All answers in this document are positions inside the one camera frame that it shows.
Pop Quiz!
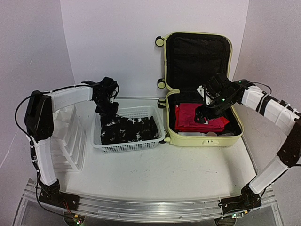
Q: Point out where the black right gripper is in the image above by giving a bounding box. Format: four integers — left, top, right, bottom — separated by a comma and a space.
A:
194, 94, 236, 125

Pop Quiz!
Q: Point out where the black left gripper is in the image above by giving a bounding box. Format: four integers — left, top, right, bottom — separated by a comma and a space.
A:
95, 97, 119, 118

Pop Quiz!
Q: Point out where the red shirt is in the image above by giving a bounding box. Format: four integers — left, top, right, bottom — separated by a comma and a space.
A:
174, 102, 230, 132

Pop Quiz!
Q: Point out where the black and white patterned garment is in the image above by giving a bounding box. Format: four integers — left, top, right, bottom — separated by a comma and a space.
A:
100, 116, 159, 145

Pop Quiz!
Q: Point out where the pale yellow hard-shell suitcase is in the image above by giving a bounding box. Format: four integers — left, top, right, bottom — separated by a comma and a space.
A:
155, 32, 244, 147

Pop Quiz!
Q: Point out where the white perforated plastic basket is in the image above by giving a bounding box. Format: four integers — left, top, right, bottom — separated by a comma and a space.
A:
91, 105, 166, 153

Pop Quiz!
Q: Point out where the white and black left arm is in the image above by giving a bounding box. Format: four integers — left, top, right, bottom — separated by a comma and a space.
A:
20, 77, 119, 207

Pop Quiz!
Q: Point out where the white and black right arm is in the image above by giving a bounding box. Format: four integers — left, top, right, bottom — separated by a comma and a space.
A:
194, 80, 301, 215

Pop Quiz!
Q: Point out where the beige hexagonal compact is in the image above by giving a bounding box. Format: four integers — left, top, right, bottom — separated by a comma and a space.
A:
206, 131, 218, 137

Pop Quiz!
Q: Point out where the grey flat case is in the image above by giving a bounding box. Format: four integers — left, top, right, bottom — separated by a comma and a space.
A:
219, 132, 235, 137

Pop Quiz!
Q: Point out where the white plastic drawer organizer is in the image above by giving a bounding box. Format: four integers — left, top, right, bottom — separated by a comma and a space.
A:
51, 105, 86, 172

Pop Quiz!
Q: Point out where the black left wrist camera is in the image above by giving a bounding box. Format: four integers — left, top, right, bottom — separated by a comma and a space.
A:
99, 77, 119, 99

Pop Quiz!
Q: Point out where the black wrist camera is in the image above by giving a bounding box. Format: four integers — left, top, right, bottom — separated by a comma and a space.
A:
99, 77, 119, 99
206, 73, 231, 95

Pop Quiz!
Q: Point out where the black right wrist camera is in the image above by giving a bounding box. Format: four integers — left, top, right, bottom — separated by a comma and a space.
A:
206, 73, 231, 95

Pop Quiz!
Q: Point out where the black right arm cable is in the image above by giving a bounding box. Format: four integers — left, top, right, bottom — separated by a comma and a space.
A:
249, 81, 272, 95

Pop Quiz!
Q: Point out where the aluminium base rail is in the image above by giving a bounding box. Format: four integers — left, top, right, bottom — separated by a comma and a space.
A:
13, 179, 284, 226

